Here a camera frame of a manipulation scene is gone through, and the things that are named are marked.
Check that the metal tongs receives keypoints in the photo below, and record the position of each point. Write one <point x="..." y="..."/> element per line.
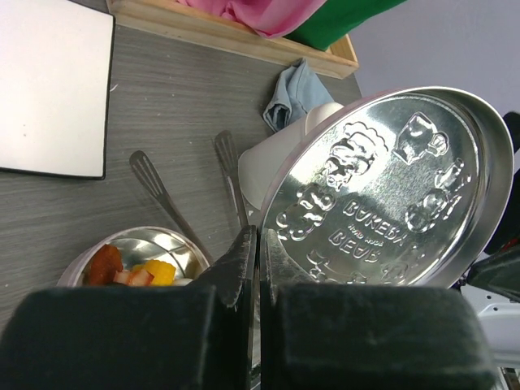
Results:
<point x="186" y="180"/>

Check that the pink hanging shirt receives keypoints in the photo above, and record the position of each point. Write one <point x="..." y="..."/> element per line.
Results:
<point x="268" y="18"/>

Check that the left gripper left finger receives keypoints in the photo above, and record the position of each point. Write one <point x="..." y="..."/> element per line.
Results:
<point x="199" y="336"/>

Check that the metal lid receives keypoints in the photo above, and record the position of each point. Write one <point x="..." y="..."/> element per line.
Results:
<point x="403" y="188"/>

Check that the green hanging tank top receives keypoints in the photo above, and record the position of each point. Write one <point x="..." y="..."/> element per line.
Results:
<point x="335" y="18"/>

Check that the wooden clothes rack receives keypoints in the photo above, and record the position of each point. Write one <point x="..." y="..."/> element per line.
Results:
<point x="183" y="23"/>

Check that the pink metal bowl container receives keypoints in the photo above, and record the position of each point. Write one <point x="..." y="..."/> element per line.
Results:
<point x="138" y="245"/>

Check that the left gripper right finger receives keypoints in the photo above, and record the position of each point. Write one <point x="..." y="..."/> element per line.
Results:
<point x="352" y="336"/>

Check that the tall white cylinder container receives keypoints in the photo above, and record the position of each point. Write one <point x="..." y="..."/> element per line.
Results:
<point x="258" y="165"/>

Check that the white square plate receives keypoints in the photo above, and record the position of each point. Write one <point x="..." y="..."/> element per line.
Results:
<point x="55" y="85"/>

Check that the blue denim shorts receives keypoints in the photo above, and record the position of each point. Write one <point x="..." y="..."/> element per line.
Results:
<point x="297" y="91"/>

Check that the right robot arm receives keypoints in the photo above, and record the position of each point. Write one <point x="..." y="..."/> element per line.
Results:
<point x="495" y="298"/>

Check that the food pieces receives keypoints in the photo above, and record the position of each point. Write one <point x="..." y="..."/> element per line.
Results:
<point x="106" y="268"/>

